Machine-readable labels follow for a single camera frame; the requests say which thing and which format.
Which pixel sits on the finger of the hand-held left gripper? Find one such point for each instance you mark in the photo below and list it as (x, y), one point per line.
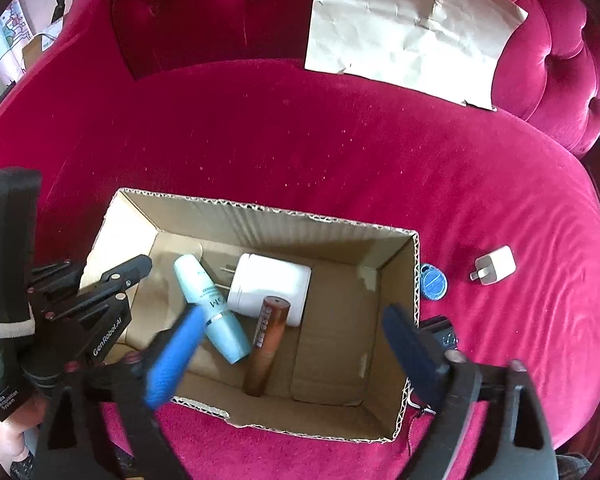
(105, 320)
(130, 269)

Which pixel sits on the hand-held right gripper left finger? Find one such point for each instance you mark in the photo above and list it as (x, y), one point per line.
(175, 355)

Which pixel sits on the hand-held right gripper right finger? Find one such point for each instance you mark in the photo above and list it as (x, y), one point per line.
(410, 355)

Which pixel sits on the black power adapter block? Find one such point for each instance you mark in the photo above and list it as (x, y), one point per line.
(442, 332)

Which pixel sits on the bunch of keys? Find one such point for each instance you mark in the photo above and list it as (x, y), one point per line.
(422, 408)

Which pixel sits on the light blue tube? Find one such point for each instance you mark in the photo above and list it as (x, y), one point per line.
(230, 335)

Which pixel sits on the blue key fob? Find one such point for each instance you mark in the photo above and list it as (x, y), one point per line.
(434, 284)

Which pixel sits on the cardboard box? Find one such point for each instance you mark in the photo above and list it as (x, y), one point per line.
(330, 340)

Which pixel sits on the brown lipstick tube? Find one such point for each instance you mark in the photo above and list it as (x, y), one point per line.
(265, 350)

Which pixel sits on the large white charger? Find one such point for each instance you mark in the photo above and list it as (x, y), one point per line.
(270, 285)

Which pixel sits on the small white charger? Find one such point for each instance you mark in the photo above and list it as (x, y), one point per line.
(497, 264)

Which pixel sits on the person's left hand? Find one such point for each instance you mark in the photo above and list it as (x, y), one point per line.
(10, 437)

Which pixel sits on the red velvet tufted sofa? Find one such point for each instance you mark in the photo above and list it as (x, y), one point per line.
(305, 150)

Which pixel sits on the creased brown paper sheet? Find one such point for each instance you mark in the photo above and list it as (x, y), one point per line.
(395, 25)

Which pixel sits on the cartoon wall poster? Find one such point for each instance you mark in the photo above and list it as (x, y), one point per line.
(10, 30)

